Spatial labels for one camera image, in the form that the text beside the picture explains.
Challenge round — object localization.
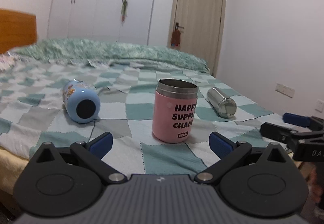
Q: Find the pink steel Happy cup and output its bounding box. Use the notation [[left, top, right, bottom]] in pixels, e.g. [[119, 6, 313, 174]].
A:
[[152, 79, 198, 143]]

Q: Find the silver steel bottle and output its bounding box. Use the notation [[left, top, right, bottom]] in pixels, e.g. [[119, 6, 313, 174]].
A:
[[207, 87, 237, 119]]

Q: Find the light blue cartoon bottle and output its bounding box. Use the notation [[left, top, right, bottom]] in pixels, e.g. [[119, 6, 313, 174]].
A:
[[63, 79, 100, 124]]

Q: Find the checkered teal bed blanket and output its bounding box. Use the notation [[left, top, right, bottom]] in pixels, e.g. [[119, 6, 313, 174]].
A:
[[1, 62, 283, 185]]

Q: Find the floral patterned pillow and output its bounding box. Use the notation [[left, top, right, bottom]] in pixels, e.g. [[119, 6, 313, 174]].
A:
[[0, 52, 19, 72]]

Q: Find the fluffy green duvet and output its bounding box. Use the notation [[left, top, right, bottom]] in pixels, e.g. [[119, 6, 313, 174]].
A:
[[9, 39, 210, 74]]

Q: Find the beige wooden door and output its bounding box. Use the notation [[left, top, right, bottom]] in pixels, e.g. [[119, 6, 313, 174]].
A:
[[167, 0, 226, 76]]

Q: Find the orange wooden headboard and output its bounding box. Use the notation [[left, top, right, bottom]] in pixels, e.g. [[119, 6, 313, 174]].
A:
[[0, 9, 37, 54]]

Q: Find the white wardrobe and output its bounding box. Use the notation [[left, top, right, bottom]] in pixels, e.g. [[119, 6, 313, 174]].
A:
[[47, 0, 154, 45]]

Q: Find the green toy on wardrobe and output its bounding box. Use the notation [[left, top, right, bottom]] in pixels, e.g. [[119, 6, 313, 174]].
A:
[[121, 0, 128, 23]]

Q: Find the small white wall switch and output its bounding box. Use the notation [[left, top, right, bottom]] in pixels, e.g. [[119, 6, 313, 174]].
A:
[[315, 99, 324, 113]]

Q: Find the white wall socket plate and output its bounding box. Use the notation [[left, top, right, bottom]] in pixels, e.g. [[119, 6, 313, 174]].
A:
[[275, 84, 295, 98]]

